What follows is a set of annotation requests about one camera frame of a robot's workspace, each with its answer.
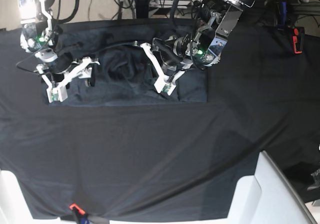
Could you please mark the black monitor stand pole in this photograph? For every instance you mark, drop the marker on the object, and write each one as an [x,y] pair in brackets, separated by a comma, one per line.
[142,9]

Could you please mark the blue clamp at bottom edge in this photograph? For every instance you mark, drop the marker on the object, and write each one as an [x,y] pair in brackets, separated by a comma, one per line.
[79,215]

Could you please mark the black table cloth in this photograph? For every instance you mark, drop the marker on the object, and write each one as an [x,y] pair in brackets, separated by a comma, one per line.
[168,162]

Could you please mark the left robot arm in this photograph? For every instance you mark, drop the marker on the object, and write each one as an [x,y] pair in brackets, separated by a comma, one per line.
[203,46]

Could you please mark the white power strip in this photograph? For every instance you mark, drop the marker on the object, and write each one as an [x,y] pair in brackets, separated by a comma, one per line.
[169,3]

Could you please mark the red and black clamp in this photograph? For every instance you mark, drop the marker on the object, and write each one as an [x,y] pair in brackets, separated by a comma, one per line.
[298,39]

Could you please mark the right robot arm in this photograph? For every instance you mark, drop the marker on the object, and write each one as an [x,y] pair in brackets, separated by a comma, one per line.
[42,37]

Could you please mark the dark grey T-shirt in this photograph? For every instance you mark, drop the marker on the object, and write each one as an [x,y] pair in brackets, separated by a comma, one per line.
[125,76]

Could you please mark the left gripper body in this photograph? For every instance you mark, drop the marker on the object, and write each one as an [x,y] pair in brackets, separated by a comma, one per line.
[170,53]

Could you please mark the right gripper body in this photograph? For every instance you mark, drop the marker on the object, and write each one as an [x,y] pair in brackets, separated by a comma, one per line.
[57,67]

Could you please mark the white chair left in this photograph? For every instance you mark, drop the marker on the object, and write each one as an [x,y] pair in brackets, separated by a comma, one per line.
[13,207]

